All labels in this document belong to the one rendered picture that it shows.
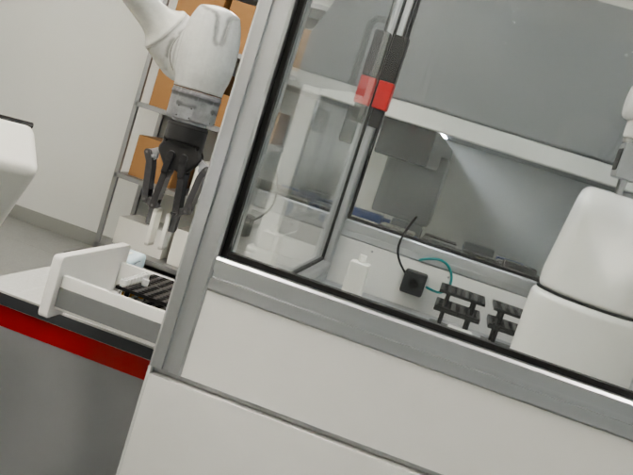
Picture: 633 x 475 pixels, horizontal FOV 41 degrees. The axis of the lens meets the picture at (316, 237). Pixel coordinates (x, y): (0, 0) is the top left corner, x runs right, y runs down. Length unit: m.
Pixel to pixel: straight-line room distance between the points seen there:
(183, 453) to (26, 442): 0.90
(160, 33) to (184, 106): 0.19
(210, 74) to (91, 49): 4.79
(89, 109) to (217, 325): 5.33
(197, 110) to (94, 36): 4.79
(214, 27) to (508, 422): 0.89
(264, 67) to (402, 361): 0.35
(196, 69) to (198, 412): 0.72
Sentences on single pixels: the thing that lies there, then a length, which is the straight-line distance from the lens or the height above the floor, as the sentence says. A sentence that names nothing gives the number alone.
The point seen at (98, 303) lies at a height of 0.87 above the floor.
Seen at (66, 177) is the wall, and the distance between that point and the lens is 6.32.
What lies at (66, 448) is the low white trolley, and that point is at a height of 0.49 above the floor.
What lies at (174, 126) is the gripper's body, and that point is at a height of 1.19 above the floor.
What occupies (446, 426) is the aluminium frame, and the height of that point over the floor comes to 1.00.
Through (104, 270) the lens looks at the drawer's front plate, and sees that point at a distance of 1.66.
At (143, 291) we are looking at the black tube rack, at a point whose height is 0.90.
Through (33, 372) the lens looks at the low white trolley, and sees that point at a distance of 1.84.
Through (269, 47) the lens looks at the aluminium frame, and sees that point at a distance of 0.95.
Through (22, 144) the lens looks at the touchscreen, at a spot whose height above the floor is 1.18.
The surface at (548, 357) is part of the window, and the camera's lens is 0.95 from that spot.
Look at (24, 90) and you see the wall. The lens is 6.50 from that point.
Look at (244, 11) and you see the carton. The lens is 5.42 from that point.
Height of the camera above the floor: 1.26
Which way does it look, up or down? 7 degrees down
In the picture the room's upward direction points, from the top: 18 degrees clockwise
